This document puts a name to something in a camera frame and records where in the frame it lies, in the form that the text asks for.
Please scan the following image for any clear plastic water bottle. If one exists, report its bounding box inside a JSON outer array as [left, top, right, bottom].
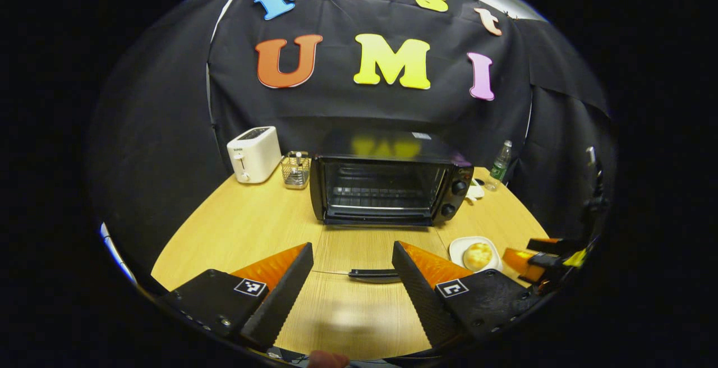
[[485, 140, 513, 192]]

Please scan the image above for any dark metal stand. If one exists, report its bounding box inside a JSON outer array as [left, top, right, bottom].
[[583, 145, 611, 234]]

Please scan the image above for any small wire basket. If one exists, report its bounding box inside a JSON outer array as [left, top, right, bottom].
[[280, 150, 311, 190]]

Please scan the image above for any white toaster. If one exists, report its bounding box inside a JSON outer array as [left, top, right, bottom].
[[227, 126, 283, 184]]

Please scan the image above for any white plate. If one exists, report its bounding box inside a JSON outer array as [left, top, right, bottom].
[[448, 236, 502, 274]]

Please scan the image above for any round bread bun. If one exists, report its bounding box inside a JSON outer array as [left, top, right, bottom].
[[462, 242, 494, 271]]

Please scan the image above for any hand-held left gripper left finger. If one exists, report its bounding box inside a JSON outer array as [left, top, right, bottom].
[[159, 242, 314, 352]]

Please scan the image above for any black backdrop cloth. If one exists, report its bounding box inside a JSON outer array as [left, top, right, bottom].
[[87, 0, 618, 290]]

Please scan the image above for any black electric oven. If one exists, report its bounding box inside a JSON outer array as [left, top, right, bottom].
[[309, 130, 475, 284]]

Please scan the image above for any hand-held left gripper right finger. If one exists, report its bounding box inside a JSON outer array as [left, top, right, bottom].
[[392, 241, 540, 351]]

